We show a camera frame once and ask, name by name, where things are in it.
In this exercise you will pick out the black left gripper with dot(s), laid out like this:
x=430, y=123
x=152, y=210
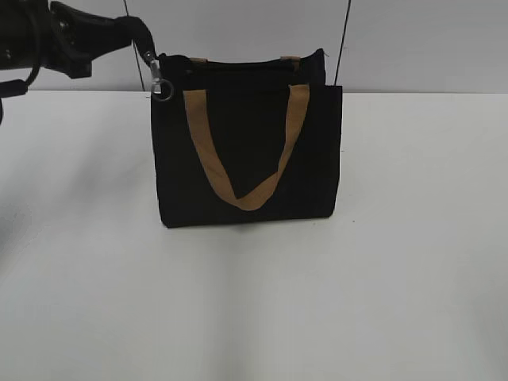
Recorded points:
x=77, y=38

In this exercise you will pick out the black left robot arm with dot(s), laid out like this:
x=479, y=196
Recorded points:
x=24, y=34

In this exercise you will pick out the black tote bag tan handles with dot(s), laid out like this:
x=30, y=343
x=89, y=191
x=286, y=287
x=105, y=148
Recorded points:
x=239, y=143

